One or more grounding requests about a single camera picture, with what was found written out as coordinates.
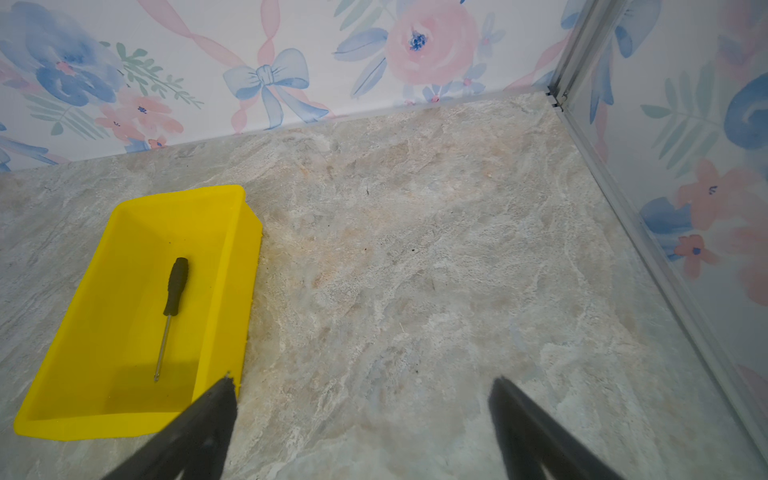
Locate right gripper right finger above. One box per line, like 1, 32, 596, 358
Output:
488, 376, 621, 479

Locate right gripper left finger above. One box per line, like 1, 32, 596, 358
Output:
105, 377, 237, 479

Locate black handled screwdriver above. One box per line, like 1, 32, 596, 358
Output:
153, 257, 189, 383

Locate yellow plastic bin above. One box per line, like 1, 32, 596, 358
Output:
13, 185, 262, 441

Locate right aluminium corner post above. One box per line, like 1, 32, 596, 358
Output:
548, 0, 629, 111

